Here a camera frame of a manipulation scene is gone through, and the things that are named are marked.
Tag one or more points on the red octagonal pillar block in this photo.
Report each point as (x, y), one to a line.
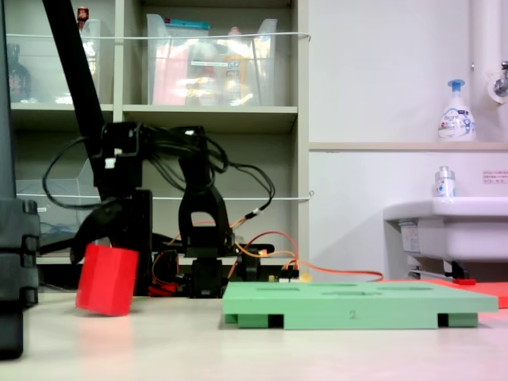
(107, 282)

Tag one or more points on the large orange flat block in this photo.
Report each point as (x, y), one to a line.
(492, 289)

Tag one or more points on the clear slanted storage bin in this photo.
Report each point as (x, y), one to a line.
(59, 186)

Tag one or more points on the notched black stack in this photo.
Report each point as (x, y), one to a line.
(16, 238)

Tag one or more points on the beige shelf unit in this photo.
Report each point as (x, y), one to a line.
(210, 115)

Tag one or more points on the large clear storage bin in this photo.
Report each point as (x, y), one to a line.
(158, 59)

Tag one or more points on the dark bottle with red label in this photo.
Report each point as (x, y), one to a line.
(18, 79)

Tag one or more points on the pink-capped yellow-label bottle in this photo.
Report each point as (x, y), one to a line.
(235, 75)

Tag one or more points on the circuit board with connectors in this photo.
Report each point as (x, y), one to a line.
(289, 273)

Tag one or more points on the brown bottle neck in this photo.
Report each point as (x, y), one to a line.
(82, 16)

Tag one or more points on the teal-topped clear pouch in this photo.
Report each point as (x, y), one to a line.
(186, 24)

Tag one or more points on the green shape sorting board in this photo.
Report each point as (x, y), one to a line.
(357, 305)

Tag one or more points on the small silver-capped bottle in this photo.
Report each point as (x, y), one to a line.
(444, 186)

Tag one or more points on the white sink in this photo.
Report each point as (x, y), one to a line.
(468, 230)

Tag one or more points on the small red flat piece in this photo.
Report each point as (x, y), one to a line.
(465, 282)

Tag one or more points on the white blue pump soap bottle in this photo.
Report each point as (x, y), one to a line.
(456, 123)

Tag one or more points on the chrome faucet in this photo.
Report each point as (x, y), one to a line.
(501, 85)

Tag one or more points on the black sink bracket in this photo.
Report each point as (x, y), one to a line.
(456, 270)

